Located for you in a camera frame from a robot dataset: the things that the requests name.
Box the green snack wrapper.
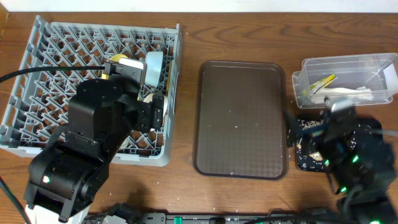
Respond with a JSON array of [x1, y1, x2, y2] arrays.
[[310, 73, 336, 94]]

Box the light blue bowl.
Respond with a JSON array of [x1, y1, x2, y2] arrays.
[[145, 52, 164, 88]]

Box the yellow plate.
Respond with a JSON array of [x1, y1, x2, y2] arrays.
[[101, 54, 128, 80]]

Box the white pink bowl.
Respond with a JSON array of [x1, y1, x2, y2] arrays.
[[115, 93, 165, 134]]

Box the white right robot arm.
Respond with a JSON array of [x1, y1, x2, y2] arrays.
[[284, 97, 397, 223]]

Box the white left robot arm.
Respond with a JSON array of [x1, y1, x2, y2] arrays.
[[24, 79, 164, 223]]

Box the grey dishwasher rack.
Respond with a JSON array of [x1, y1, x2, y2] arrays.
[[1, 17, 183, 167]]

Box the pile of rice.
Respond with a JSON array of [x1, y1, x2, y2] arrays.
[[295, 137, 327, 173]]

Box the clear plastic bin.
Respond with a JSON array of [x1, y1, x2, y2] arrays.
[[292, 53, 397, 109]]

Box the dark brown tray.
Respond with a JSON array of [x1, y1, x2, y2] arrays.
[[193, 61, 289, 180]]

